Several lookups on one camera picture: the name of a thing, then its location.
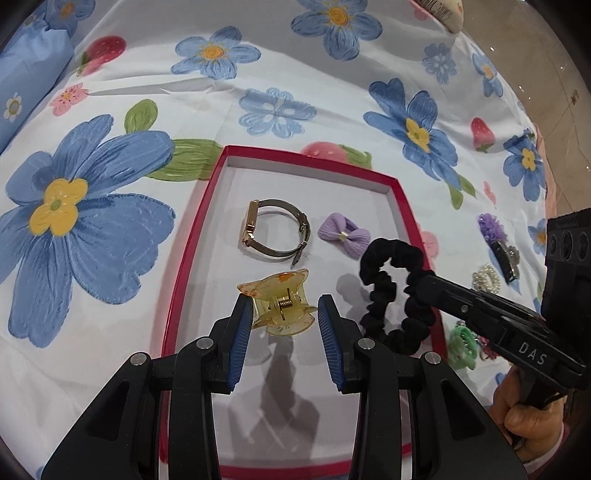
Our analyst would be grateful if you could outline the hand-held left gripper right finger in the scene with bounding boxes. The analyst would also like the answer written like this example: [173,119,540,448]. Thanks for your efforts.
[318,294,527,480]

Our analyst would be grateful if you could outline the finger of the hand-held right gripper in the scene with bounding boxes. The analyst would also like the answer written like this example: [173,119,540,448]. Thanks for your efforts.
[427,274,548,324]
[414,282,513,344]

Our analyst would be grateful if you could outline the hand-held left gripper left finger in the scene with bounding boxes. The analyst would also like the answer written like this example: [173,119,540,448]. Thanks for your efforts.
[41,293,254,480]

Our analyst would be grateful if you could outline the green hair claw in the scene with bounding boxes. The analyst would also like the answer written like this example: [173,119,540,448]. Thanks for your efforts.
[447,325,478,370]

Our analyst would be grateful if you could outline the yellow translucent hair claw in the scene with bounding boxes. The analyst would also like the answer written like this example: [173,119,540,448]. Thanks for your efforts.
[237,269,318,337]

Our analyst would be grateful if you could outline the black scrunchie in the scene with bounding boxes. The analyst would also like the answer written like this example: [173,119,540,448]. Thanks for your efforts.
[359,237,445,355]

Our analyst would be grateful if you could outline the red shallow box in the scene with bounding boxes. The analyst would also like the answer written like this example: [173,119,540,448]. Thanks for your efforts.
[159,145,451,480]

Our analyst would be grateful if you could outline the person's right hand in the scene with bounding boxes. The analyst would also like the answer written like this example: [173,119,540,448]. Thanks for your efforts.
[489,364,568,450]

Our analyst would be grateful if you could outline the purple flower hair clip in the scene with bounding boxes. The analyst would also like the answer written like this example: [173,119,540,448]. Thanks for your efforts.
[478,213,522,283]

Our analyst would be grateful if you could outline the purple bow hair clip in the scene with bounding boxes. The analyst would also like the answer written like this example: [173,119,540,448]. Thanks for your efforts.
[318,212,371,257]

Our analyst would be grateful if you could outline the gold wristwatch with mesh band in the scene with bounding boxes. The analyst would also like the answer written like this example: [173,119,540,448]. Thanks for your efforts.
[239,199,311,268]

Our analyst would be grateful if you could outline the cream patterned pillow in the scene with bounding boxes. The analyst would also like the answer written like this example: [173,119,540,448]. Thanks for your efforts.
[411,0,465,34]

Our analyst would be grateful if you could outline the blue floral pillow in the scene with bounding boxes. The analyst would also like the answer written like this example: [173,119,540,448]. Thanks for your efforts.
[0,0,75,153]

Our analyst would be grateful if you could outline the pearl bead bracelet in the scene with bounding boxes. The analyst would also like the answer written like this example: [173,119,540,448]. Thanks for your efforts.
[472,264,503,294]

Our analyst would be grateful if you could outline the pink hair tie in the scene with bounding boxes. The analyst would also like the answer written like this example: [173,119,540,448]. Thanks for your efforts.
[475,336,497,363]

